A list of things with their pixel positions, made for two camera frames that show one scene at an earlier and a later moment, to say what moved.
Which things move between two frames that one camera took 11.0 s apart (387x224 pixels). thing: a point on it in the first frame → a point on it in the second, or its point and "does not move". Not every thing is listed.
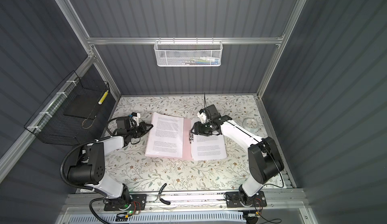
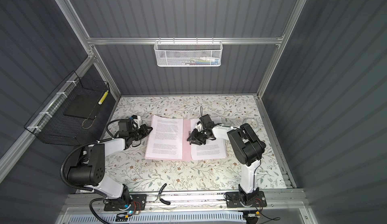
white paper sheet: (208, 147) does not move
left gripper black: (141, 126) does not move
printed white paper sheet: (165, 138) does not move
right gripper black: (198, 129) → (195, 138)
